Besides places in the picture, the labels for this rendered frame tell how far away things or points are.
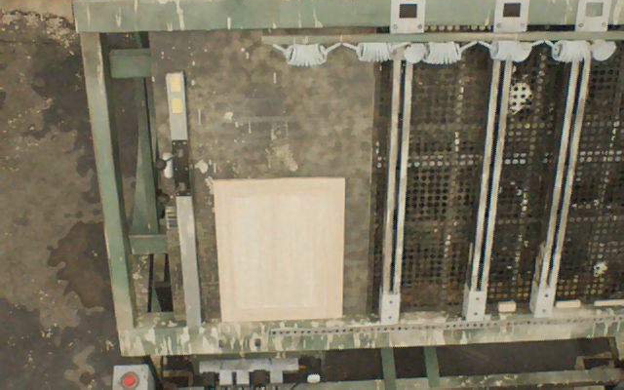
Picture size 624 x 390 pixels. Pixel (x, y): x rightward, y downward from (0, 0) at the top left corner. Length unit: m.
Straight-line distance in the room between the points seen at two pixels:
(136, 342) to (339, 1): 1.43
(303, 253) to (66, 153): 2.05
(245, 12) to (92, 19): 0.45
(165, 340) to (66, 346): 1.09
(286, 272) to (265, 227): 0.20
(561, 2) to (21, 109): 3.18
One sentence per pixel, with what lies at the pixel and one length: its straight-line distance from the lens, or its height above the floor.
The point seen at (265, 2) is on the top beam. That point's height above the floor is 1.93.
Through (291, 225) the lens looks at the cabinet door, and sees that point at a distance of 2.77.
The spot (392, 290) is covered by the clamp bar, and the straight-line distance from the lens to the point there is 2.92.
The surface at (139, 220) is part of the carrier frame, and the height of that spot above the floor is 0.79.
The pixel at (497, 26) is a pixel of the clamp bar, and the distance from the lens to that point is 2.51.
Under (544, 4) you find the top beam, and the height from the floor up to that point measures 1.92.
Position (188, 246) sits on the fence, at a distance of 2.79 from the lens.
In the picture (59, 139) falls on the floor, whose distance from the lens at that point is 4.62.
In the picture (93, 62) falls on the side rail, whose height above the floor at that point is 1.75.
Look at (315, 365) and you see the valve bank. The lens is 3.03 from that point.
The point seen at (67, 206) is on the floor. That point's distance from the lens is 4.37.
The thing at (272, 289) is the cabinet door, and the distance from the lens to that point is 2.91.
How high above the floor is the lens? 3.65
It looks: 58 degrees down
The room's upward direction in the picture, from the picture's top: 3 degrees clockwise
